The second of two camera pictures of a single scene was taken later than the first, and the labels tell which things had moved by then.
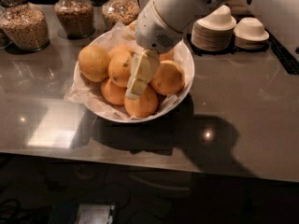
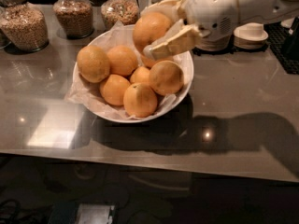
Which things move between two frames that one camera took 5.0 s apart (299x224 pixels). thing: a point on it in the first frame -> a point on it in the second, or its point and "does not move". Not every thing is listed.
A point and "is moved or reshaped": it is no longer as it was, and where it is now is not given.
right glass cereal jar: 120,7 does not move
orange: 93,63 does not move
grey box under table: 95,214 does not move
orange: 120,64 is moved or reshaped
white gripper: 153,32 -> 211,9
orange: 168,78 does not move
